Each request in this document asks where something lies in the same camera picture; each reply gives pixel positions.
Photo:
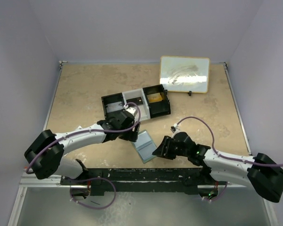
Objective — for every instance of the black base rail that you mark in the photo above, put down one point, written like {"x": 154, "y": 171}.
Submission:
{"x": 142, "y": 180}

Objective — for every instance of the silver VIP card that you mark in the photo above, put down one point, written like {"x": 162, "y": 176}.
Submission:
{"x": 113, "y": 107}

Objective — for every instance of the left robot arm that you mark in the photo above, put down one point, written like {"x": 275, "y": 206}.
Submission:
{"x": 47, "y": 154}

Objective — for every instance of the green card holder wallet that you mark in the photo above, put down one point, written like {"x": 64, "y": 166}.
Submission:
{"x": 144, "y": 146}

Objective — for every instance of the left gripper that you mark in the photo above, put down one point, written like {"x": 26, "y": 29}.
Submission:
{"x": 132, "y": 135}

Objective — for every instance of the black white sorting tray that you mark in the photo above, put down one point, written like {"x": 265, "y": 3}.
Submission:
{"x": 148, "y": 111}

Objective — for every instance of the white board wooden frame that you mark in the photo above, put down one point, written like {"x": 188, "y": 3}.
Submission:
{"x": 184, "y": 74}

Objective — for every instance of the gold card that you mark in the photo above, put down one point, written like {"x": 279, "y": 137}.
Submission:
{"x": 156, "y": 97}

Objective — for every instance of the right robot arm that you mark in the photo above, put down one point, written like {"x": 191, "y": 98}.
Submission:
{"x": 259, "y": 172}

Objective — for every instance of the aluminium frame rail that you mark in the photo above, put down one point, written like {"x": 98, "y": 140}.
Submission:
{"x": 32, "y": 181}

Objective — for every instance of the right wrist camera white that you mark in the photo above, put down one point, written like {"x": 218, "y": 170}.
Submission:
{"x": 175, "y": 128}

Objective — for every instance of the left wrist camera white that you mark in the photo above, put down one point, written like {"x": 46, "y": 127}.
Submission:
{"x": 132, "y": 110}

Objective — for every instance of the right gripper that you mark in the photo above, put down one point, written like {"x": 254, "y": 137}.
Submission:
{"x": 162, "y": 151}

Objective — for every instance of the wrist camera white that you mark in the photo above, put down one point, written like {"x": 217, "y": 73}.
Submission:
{"x": 132, "y": 110}
{"x": 175, "y": 128}

